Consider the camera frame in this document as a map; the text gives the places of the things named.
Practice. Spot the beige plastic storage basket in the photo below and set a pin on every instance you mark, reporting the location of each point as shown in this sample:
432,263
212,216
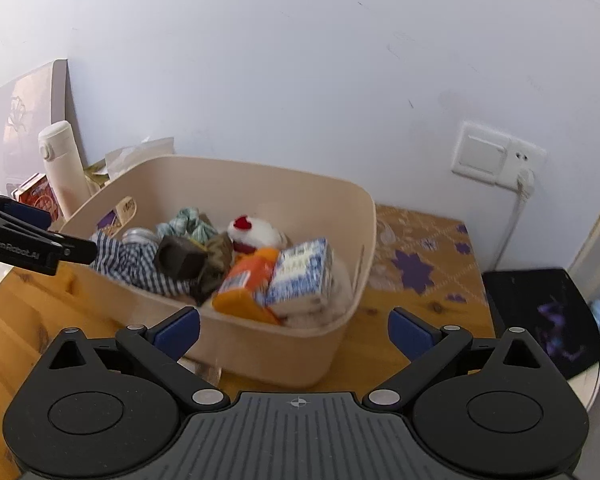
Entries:
260,355

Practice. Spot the red milk carton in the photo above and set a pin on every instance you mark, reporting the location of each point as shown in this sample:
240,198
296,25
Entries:
40,197

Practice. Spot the teal scrunchie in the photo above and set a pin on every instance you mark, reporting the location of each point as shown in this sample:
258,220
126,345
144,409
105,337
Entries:
190,225

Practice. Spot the white thermos bottle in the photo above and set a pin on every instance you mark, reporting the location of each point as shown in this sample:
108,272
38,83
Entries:
65,175

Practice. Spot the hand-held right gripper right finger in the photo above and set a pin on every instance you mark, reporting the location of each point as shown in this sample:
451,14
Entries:
412,332

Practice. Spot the black purple printed pad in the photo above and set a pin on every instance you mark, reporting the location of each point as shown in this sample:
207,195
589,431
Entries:
530,310

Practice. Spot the white wall switch socket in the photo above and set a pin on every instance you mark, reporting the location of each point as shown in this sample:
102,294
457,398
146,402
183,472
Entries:
480,152

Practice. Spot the orange bottle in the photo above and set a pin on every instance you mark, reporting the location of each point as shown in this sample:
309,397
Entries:
240,280

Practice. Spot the blue checkered cloth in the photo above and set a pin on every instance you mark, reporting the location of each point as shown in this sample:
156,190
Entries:
130,260

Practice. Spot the brown dinosaur skeleton model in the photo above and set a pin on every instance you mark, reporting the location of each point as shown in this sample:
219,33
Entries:
180,260

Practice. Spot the green printed packet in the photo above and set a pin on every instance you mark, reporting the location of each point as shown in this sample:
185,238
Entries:
97,175

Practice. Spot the white stool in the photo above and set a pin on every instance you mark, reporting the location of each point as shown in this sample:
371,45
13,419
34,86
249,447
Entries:
592,385

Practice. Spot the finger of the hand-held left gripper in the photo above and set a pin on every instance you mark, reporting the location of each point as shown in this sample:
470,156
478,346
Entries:
15,250
30,217

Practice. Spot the round printed badge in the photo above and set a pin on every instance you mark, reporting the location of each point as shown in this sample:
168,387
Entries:
137,234

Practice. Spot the blue white patterned box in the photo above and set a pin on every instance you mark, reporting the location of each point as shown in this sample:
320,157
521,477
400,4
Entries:
300,270

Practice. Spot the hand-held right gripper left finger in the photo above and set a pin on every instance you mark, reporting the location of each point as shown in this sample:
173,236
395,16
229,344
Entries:
177,332

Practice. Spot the purple flower table mat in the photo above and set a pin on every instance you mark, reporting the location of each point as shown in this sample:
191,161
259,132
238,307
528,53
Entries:
415,265

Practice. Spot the wooden desktop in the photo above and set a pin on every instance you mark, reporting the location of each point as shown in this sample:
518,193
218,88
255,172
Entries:
375,355

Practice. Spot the pink bed headboard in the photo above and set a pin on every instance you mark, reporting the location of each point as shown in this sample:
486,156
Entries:
25,110

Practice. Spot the red white plush slipper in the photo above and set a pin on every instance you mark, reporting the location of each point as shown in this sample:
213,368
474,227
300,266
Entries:
252,235

